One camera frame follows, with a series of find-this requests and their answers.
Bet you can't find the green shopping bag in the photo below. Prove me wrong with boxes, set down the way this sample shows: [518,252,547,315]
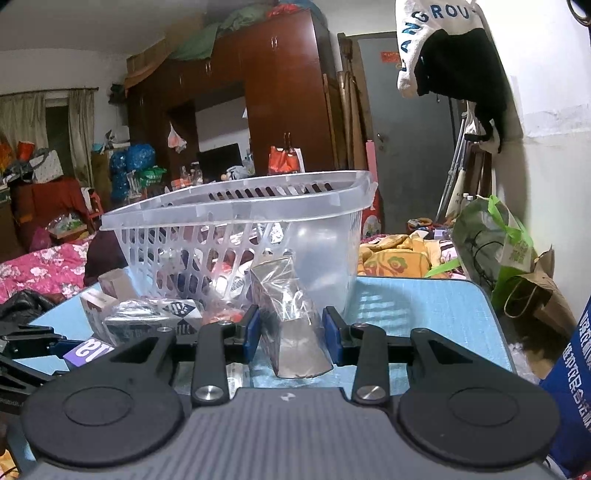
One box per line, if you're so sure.
[425,194,539,302]

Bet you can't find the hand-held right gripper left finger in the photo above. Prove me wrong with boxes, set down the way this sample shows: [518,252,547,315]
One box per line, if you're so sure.
[105,304,260,407]

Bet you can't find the blue plastic bag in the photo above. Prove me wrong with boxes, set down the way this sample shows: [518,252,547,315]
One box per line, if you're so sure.
[109,143,156,202]

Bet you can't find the black plastic bag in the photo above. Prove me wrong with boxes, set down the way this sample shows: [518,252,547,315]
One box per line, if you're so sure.
[0,290,57,325]

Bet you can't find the beige curtain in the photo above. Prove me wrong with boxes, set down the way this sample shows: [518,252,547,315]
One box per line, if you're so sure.
[0,89,96,186]

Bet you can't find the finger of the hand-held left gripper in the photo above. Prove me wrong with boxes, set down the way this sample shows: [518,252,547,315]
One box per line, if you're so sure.
[0,323,71,359]
[0,356,71,392]

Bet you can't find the pink floral blanket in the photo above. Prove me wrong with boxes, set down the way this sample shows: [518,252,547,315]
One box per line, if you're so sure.
[0,234,96,304]

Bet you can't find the yellow printed blanket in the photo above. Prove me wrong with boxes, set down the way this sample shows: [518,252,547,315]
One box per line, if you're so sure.
[357,230,468,280]

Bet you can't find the white hanging plastic bag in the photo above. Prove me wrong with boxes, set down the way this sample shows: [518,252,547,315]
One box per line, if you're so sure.
[167,122,188,155]

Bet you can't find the clear plastic basket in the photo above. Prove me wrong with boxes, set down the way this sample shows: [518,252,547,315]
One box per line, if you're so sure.
[100,170,379,311]

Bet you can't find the white box with red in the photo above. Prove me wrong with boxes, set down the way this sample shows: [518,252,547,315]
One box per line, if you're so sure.
[80,290,119,334]

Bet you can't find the clear-wrapped black patterned box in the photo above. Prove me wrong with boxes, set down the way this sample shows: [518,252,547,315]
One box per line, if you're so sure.
[102,298,205,346]

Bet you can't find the grey door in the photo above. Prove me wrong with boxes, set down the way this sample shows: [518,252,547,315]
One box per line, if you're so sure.
[357,31,468,232]

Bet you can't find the metal crutches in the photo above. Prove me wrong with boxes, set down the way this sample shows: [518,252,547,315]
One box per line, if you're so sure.
[436,108,479,219]

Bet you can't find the brown paper bag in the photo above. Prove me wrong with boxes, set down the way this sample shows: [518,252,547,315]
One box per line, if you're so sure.
[503,246,578,339]

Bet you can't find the red cloth-covered furniture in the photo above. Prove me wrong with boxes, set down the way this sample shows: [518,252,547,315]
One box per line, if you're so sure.
[8,177,94,251]

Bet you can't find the black television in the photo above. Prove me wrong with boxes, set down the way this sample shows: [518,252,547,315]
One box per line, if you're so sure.
[197,143,243,182]

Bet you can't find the white printed garment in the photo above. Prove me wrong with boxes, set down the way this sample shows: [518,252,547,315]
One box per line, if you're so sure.
[395,0,486,99]

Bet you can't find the purple and white box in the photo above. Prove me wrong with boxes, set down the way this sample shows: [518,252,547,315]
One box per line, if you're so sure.
[63,336,116,369]

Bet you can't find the black hanging garment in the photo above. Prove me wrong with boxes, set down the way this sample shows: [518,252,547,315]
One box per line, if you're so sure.
[413,30,509,154]

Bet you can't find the wooden planks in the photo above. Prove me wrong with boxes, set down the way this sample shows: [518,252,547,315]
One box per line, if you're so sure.
[322,33,371,172]

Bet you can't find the dark wooden wardrobe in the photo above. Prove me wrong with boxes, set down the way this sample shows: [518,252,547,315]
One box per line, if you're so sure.
[124,8,350,195]

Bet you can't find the orange white plastic bag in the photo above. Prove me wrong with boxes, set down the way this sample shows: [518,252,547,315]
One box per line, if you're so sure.
[268,145,306,175]

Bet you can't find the blue shopping bag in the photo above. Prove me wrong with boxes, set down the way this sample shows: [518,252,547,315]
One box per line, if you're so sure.
[539,308,591,479]

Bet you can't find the dusky pink box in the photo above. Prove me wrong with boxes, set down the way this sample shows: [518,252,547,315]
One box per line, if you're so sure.
[98,268,140,299]

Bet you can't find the green tarp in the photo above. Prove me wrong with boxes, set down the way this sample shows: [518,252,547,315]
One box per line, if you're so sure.
[170,4,288,62]

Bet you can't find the green plastic basket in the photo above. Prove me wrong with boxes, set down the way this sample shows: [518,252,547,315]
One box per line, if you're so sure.
[138,167,167,188]

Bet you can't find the clear-wrapped silver box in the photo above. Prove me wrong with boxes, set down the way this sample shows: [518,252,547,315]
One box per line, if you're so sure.
[249,256,333,380]

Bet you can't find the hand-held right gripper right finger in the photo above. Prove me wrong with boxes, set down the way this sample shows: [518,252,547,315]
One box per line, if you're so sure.
[321,305,482,407]

